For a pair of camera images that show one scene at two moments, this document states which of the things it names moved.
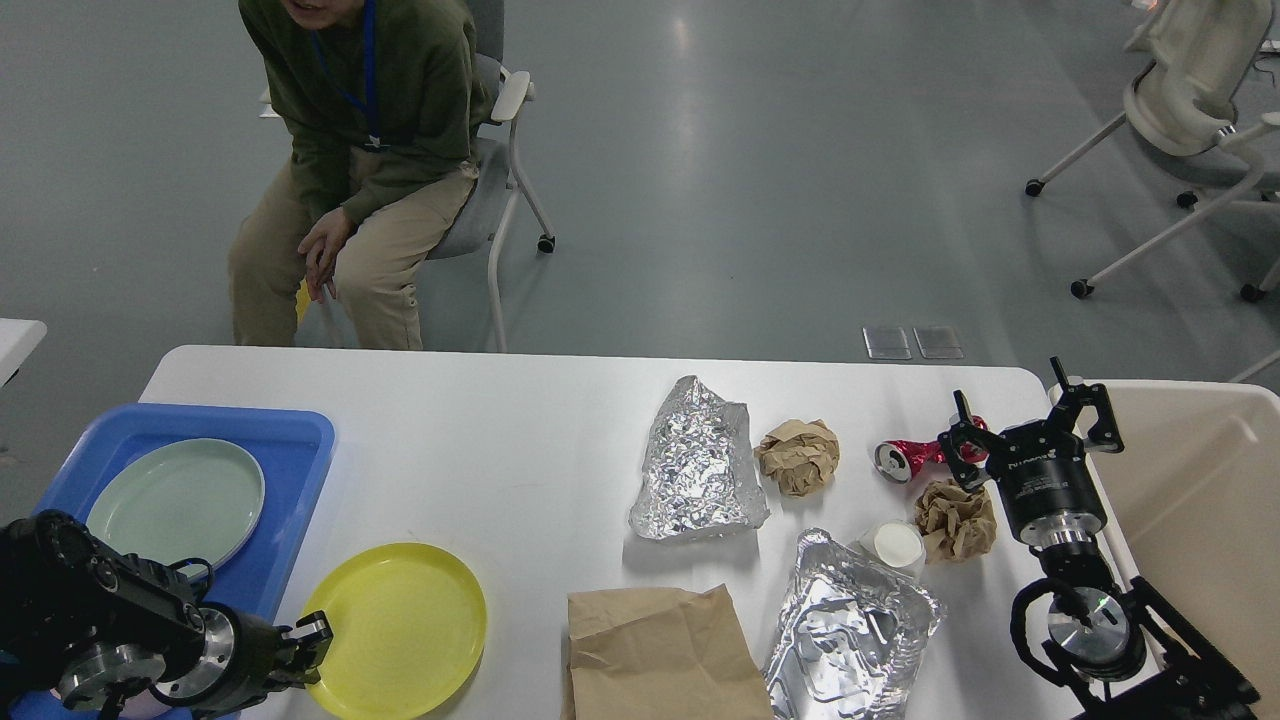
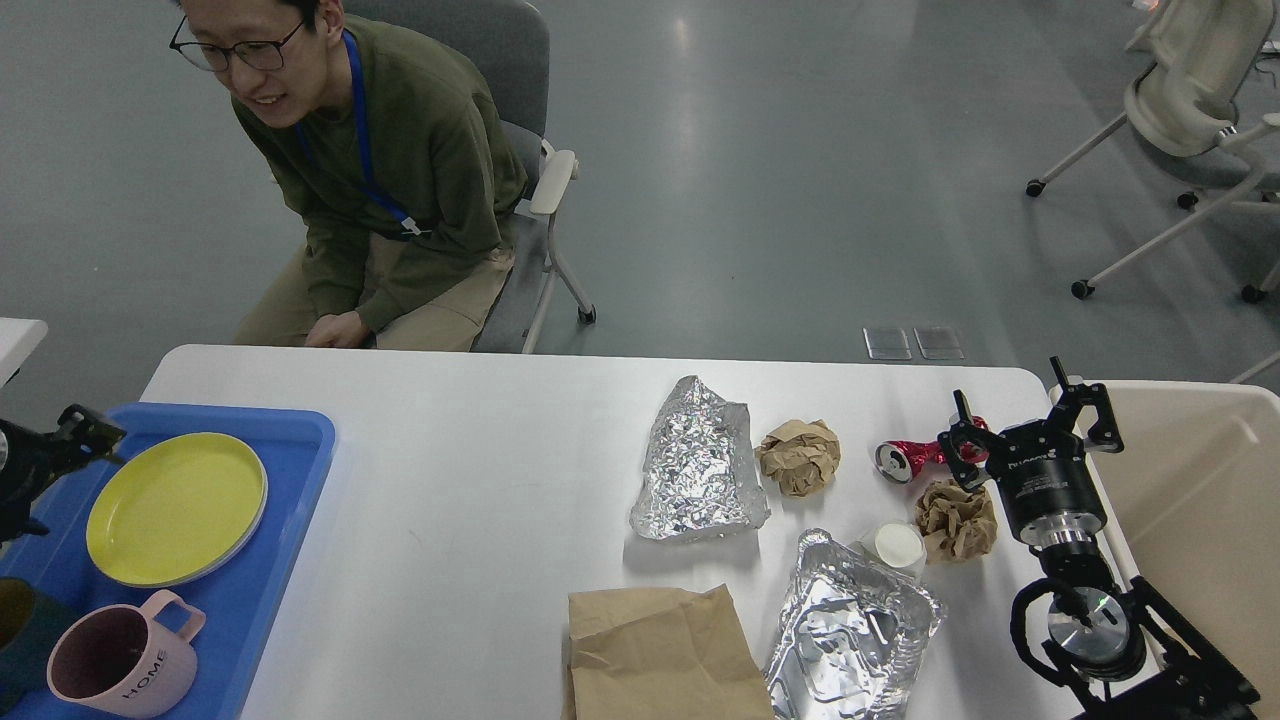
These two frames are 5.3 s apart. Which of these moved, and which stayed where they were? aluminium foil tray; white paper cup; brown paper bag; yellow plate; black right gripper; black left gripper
Moved: yellow plate; black left gripper
Stayed: aluminium foil tray; black right gripper; brown paper bag; white paper cup
